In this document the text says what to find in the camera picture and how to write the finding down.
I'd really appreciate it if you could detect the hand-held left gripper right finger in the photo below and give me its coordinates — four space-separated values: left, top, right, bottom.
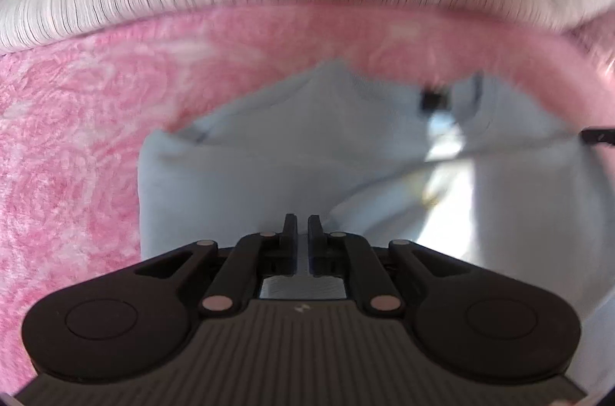
307 215 474 318

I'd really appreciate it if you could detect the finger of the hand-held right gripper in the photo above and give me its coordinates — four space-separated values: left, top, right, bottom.
580 126 615 148
421 88 452 115

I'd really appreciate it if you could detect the pink floral blanket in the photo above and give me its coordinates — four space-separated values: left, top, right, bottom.
0 3 615 392

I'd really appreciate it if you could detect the light blue garment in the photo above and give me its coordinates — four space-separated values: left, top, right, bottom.
138 58 615 402

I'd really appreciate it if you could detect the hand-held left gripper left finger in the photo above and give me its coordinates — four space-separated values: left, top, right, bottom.
135 214 299 318

